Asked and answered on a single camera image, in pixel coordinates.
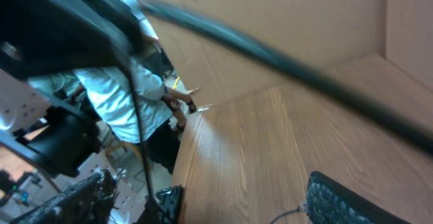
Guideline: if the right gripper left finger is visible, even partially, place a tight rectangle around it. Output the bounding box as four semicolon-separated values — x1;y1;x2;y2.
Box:
11;170;117;224

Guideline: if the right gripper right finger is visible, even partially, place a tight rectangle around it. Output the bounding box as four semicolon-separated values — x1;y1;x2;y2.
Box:
305;171;408;224

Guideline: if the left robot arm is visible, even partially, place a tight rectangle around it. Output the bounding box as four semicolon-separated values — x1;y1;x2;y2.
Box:
1;0;144;177

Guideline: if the person in white shirt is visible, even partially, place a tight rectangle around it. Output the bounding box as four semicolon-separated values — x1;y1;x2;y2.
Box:
28;21;197;172

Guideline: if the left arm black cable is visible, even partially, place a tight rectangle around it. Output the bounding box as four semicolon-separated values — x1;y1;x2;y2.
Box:
138;0;433;157

